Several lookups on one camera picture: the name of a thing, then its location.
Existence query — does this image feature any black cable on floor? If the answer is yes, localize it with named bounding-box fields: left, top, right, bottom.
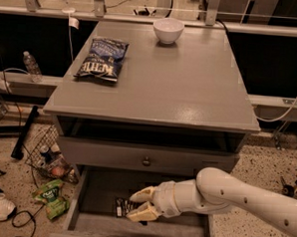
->
left=10, top=142, right=48, bottom=237

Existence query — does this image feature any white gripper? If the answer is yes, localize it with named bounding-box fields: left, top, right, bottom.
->
left=127, top=181, right=180, bottom=222

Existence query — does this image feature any grey wooden drawer cabinet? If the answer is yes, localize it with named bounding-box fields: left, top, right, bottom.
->
left=36, top=17, right=267, bottom=237

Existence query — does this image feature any wire basket with items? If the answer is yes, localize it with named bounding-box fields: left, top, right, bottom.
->
left=26, top=125, right=79, bottom=183

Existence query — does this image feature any white ceramic bowl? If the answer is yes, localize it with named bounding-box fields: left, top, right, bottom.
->
left=153, top=18, right=184, bottom=44

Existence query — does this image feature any white cable at right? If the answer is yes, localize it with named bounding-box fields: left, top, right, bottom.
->
left=254, top=72, right=297, bottom=125

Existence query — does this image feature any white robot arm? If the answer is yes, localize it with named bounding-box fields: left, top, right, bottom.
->
left=127, top=167, right=297, bottom=237

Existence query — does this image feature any black wheeled stand base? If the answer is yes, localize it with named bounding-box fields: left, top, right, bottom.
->
left=280, top=176, right=297, bottom=198

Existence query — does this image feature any green snack bag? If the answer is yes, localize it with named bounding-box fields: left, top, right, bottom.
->
left=46, top=196, right=69, bottom=220
left=32, top=179, right=64, bottom=204

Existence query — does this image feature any open grey lower drawer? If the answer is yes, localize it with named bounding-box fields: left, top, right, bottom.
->
left=50, top=167, right=214, bottom=237

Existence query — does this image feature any black bar on floor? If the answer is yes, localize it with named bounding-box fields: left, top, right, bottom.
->
left=11, top=106, right=39, bottom=159

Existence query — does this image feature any blue Kettle chips bag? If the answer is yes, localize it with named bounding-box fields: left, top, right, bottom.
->
left=75, top=37, right=130, bottom=82

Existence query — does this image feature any clear plastic water bottle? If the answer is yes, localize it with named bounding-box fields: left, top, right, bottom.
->
left=23, top=51, right=42, bottom=83

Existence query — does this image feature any black rxbar chocolate bar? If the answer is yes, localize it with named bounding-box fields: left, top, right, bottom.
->
left=115, top=197, right=139, bottom=218

